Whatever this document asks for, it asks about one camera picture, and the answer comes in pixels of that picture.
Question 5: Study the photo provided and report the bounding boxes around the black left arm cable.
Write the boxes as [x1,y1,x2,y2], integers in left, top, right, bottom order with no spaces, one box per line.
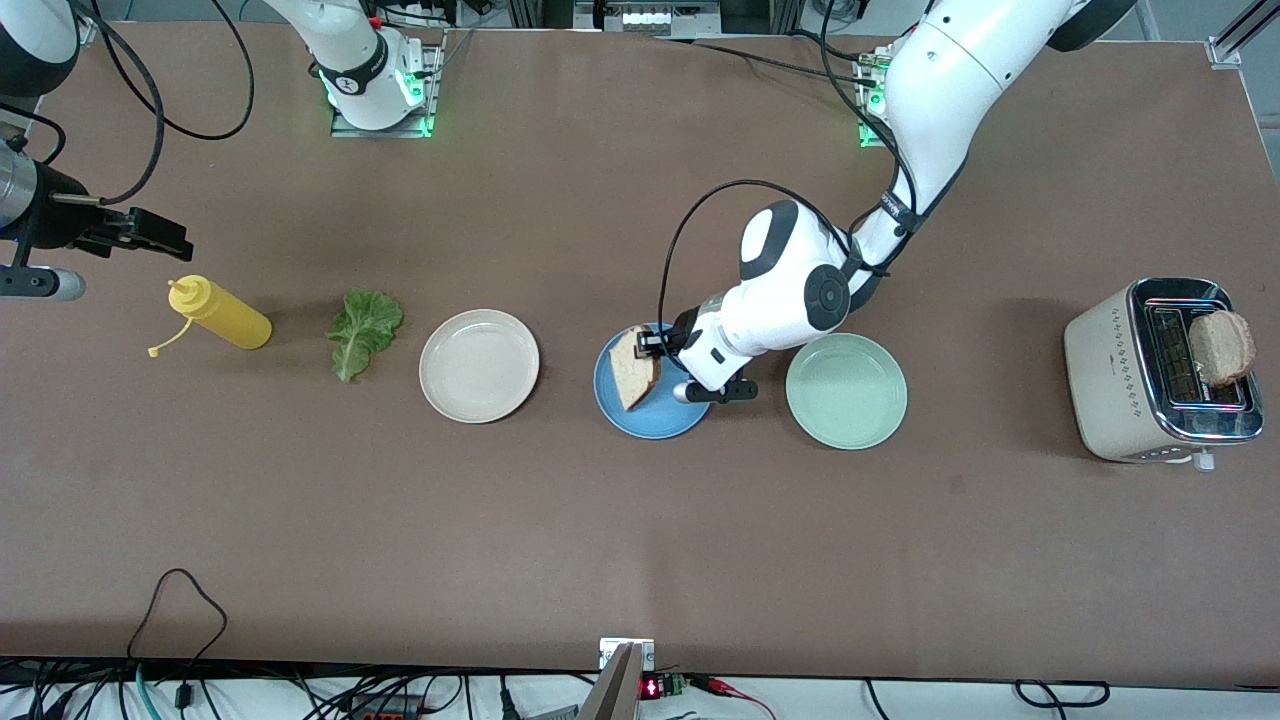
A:
[657,179,906,326]

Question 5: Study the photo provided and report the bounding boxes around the yellow mustard squeeze bottle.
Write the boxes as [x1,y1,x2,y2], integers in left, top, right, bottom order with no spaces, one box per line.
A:
[147,275,273,359]

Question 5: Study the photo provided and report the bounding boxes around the long black table cable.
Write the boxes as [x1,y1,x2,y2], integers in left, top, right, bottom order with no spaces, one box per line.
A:
[655,34,881,87]

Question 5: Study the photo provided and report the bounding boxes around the thin black looped cable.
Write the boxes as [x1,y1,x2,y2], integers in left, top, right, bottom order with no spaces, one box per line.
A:
[126,567,229,691]

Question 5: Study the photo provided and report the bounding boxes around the white power strip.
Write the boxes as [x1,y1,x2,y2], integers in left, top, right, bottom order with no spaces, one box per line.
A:
[575,0,721,36]

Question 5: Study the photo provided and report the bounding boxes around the beige plate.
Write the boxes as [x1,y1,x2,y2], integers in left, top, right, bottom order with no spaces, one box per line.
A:
[418,308,542,425]

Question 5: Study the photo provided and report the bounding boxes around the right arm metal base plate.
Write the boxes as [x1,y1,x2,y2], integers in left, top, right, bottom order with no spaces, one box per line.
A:
[330,40,443,139]

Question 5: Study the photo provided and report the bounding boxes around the blue plate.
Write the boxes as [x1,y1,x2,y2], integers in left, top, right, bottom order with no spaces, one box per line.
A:
[593,322,713,441]

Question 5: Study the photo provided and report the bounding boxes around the brown bread slice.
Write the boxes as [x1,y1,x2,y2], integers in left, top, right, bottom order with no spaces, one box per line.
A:
[1187,310,1257,388]
[610,326,663,412]

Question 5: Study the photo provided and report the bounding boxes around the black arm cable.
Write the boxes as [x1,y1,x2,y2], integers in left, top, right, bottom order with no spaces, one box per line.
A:
[657,179,906,326]
[0,0,256,206]

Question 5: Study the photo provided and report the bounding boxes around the cream and chrome toaster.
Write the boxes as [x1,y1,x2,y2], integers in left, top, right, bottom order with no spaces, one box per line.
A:
[1063,277,1266,473]

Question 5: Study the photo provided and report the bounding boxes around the small metal edge bracket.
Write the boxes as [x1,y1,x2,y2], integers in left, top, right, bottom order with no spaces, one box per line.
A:
[598,637,656,673]

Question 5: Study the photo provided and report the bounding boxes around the green lettuce leaf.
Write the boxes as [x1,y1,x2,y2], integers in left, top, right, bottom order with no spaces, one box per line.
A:
[326,288,405,383]

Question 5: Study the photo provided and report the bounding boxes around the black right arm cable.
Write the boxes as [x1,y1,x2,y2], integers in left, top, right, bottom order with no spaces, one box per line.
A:
[0,0,256,206]

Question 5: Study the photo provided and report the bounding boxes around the aluminium profile bar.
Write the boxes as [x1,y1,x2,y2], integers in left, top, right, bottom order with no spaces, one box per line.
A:
[575,642,646,720]

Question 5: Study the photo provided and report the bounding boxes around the black flat looped cable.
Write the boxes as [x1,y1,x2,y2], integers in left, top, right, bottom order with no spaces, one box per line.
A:
[1014,679,1112,710]

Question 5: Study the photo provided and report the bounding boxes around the light green plate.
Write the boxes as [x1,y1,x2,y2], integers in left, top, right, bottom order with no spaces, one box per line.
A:
[785,332,909,451]

